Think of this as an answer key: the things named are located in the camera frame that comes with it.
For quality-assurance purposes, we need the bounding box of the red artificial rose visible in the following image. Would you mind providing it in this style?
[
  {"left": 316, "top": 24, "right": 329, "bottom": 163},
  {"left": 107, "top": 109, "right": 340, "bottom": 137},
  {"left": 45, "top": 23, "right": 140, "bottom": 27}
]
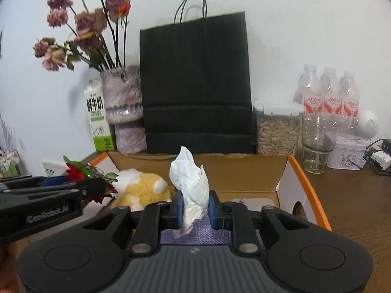
[{"left": 63, "top": 156, "right": 118, "bottom": 198}]

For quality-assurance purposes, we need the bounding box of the white tissue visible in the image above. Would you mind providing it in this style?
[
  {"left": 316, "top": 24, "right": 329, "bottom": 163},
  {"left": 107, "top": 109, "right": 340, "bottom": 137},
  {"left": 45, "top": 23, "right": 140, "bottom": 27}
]
[{"left": 169, "top": 146, "right": 209, "bottom": 239}]

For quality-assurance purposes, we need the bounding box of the person's left hand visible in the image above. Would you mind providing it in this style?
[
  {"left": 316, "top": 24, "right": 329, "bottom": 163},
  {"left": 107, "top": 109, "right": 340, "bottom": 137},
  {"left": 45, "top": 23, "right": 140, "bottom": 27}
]
[{"left": 0, "top": 243, "right": 19, "bottom": 293}]

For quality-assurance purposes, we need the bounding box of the clear desk organizer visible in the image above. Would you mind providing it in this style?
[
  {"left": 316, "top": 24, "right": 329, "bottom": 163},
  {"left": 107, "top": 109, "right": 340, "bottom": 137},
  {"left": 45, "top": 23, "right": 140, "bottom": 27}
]
[{"left": 0, "top": 150, "right": 26, "bottom": 178}]

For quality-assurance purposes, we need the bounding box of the purple woven cloth pouch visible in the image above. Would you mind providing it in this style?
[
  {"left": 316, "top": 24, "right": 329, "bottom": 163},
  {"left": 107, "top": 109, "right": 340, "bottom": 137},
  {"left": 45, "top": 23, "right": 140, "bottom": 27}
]
[{"left": 160, "top": 213, "right": 265, "bottom": 250}]

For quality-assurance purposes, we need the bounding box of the yellow white plush toy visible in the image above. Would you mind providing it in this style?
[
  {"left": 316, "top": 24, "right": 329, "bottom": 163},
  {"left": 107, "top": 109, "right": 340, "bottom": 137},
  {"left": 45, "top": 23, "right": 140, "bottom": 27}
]
[{"left": 109, "top": 169, "right": 172, "bottom": 212}]

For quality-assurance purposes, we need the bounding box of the white small box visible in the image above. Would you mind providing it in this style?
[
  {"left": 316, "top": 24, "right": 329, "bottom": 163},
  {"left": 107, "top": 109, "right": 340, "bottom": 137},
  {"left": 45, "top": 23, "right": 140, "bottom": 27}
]
[{"left": 43, "top": 159, "right": 68, "bottom": 177}]

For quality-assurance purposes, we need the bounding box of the translucent plastic box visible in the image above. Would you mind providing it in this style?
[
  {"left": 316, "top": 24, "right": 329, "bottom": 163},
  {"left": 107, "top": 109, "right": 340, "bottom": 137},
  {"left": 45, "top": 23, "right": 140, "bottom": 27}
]
[{"left": 231, "top": 198, "right": 275, "bottom": 212}]

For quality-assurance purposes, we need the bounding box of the green white milk carton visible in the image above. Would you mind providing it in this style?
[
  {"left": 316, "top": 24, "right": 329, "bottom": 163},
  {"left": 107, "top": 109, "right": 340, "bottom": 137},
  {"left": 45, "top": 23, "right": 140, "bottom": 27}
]
[{"left": 84, "top": 77, "right": 116, "bottom": 151}]

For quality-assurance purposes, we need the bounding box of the red orange cardboard box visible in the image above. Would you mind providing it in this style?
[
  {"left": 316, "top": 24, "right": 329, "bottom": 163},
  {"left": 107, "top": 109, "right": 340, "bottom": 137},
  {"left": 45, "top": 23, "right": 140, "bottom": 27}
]
[{"left": 77, "top": 150, "right": 333, "bottom": 246}]

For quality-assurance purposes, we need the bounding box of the clear seed storage container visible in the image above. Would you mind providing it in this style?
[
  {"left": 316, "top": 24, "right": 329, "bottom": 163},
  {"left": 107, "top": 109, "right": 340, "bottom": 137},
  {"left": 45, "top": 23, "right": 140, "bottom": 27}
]
[{"left": 253, "top": 102, "right": 304, "bottom": 156}]

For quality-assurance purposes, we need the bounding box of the purple white ceramic vase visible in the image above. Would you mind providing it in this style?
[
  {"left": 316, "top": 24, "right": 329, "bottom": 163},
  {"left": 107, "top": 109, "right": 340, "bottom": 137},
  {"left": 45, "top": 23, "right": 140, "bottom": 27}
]
[{"left": 101, "top": 65, "right": 146, "bottom": 155}]

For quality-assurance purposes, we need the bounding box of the clear drinking glass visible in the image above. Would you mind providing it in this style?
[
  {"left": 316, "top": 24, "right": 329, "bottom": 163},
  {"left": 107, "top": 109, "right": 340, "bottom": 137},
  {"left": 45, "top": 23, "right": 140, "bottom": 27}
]
[{"left": 301, "top": 114, "right": 340, "bottom": 174}]

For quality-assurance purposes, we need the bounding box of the black paper shopping bag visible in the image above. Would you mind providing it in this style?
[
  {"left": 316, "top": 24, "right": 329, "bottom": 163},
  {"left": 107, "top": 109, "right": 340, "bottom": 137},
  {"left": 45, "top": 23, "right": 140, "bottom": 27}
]
[{"left": 139, "top": 5, "right": 252, "bottom": 154}]

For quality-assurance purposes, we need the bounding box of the white floral tin box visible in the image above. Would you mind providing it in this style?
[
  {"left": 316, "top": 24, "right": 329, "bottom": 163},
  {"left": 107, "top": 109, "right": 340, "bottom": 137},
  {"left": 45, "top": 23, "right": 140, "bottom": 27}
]
[{"left": 327, "top": 136, "right": 370, "bottom": 171}]

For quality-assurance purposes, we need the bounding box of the left water bottle red label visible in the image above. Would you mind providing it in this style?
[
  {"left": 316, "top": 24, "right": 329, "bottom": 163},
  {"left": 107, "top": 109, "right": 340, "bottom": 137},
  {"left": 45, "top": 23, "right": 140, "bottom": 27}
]
[{"left": 293, "top": 64, "right": 323, "bottom": 115}]

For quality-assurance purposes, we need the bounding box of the water bottle red label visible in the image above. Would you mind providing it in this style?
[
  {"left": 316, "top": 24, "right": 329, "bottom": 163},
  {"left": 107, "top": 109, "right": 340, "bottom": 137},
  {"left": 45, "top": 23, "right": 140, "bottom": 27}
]
[
  {"left": 339, "top": 71, "right": 360, "bottom": 118},
  {"left": 320, "top": 67, "right": 342, "bottom": 115},
  {"left": 293, "top": 64, "right": 323, "bottom": 115}
]

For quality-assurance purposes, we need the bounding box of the middle water bottle red label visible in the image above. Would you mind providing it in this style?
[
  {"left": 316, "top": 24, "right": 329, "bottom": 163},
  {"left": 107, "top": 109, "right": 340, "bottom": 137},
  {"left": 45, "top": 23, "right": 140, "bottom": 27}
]
[{"left": 320, "top": 67, "right": 342, "bottom": 115}]

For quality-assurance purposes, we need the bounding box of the dried pink rose bouquet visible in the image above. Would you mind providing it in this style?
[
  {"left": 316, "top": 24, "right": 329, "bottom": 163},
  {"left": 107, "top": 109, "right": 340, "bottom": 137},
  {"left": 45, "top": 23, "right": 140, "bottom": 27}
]
[{"left": 33, "top": 0, "right": 131, "bottom": 73}]

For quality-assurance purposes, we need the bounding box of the white power adapter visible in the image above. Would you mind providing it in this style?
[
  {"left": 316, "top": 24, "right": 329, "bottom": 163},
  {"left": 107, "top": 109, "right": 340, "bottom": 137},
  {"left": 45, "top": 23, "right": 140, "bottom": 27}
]
[{"left": 370, "top": 150, "right": 391, "bottom": 171}]

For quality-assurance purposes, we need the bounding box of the white round speaker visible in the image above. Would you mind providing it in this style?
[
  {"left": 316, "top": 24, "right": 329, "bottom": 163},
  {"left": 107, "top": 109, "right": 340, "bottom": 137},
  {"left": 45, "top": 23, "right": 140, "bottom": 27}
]
[{"left": 357, "top": 110, "right": 379, "bottom": 140}]

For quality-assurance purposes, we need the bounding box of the right water bottle red label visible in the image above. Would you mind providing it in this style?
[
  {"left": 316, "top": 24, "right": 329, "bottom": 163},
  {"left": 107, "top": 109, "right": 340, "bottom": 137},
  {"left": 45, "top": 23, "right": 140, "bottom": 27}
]
[{"left": 339, "top": 71, "right": 360, "bottom": 118}]

